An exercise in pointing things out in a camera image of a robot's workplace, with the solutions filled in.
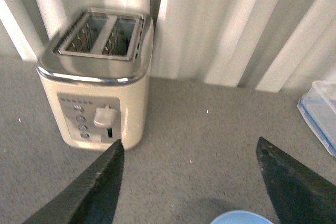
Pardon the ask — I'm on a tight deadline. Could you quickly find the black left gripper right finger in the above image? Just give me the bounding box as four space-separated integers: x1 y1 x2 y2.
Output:
256 137 335 223

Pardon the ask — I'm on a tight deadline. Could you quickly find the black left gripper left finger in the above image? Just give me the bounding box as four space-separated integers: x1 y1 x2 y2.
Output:
24 140 124 223

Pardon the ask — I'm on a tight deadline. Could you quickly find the blue bowl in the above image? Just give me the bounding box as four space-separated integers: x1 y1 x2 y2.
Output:
211 210 273 224

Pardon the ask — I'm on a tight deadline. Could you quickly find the blue-rimmed container lid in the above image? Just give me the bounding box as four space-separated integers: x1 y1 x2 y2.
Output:
297 95 335 157

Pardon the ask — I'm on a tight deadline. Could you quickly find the clear plastic container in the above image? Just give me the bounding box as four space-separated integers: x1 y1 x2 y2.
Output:
307 81 335 142

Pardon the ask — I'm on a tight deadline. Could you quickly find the cream two-slot toaster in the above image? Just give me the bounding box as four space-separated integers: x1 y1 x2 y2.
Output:
37 7 154 151

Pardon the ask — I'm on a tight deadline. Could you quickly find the white curtain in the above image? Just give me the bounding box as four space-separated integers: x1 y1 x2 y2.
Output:
1 0 335 93

